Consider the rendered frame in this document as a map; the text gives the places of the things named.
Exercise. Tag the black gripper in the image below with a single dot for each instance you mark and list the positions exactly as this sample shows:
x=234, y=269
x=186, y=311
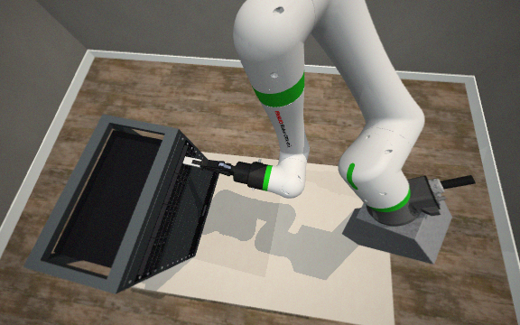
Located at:
x=239, y=172

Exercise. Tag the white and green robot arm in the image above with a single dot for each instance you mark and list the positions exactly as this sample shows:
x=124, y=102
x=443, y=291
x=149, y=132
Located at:
x=269, y=37

